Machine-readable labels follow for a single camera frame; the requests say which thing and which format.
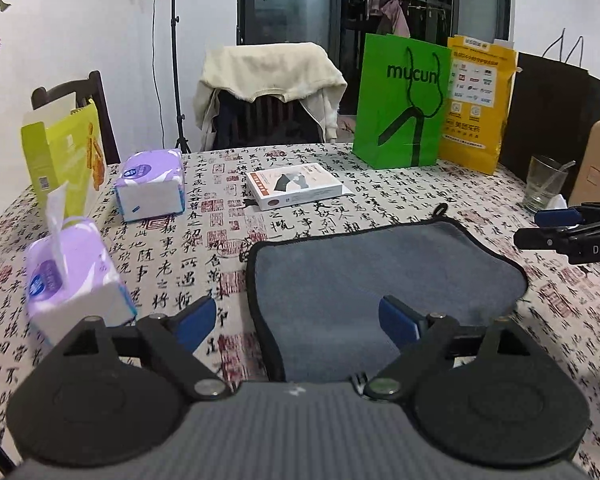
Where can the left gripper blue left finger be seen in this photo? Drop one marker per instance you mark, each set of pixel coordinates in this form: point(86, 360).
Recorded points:
point(190, 327)

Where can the studio light on stand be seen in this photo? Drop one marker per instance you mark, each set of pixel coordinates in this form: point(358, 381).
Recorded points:
point(181, 142)

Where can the chair with cream cloth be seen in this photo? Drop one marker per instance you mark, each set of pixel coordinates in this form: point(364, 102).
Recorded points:
point(287, 72)

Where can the far purple tissue pack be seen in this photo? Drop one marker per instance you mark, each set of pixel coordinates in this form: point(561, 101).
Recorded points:
point(151, 184)

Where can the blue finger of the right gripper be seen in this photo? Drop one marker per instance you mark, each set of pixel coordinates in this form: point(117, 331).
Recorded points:
point(581, 215)
point(540, 238)

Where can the dark window sliding door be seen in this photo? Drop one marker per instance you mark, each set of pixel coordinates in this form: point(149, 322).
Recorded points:
point(341, 26)

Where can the black paper bag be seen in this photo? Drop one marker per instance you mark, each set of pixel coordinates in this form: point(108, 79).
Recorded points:
point(554, 106)

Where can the white book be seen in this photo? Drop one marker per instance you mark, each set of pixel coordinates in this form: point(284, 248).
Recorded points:
point(287, 186)

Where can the glass cup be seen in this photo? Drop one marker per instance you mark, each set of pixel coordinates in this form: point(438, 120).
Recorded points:
point(545, 179)

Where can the yellow green paper box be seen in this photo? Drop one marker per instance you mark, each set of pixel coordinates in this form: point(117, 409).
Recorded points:
point(62, 145)

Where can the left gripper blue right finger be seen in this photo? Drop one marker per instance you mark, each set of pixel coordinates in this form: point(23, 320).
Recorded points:
point(402, 320)

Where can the yellow paper bag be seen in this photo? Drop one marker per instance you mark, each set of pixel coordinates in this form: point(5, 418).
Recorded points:
point(480, 88)

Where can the near purple tissue pack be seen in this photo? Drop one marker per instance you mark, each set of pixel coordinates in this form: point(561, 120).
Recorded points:
point(71, 276)

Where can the purple tissue pack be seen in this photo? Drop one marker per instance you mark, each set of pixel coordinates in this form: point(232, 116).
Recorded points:
point(71, 276)
point(151, 184)

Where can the purple grey towel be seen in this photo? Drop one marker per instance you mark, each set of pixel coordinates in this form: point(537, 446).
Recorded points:
point(315, 302)

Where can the green mucun paper bag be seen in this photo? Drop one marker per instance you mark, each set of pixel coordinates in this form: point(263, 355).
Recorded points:
point(402, 102)

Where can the calligraphy print tablecloth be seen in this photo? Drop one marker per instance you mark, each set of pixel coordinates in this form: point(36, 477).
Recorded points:
point(166, 264)

